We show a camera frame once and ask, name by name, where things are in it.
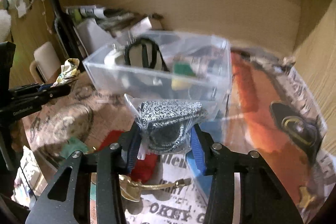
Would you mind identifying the black patterned headband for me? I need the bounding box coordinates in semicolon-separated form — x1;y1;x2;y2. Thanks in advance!
123;37;169;72

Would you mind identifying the white plastic sheet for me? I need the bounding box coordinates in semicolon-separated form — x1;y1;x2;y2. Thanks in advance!
76;19;116;55

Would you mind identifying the yellow green sponge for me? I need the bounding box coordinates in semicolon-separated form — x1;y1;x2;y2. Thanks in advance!
171;61;196;90

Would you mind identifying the bagged grey knit fabric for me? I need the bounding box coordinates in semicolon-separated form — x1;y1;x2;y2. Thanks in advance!
123;94;224;159

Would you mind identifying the clear plastic storage box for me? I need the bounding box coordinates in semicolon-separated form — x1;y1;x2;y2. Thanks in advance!
84;31;232;115

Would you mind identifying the white folded card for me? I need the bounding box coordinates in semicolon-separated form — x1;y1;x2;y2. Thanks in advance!
130;17;152;36

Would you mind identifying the floral fabric scrunchie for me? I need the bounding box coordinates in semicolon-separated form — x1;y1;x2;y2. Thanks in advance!
52;59;80;87

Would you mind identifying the green pleated cloth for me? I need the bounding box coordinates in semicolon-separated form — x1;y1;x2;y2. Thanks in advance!
60;137;89;159

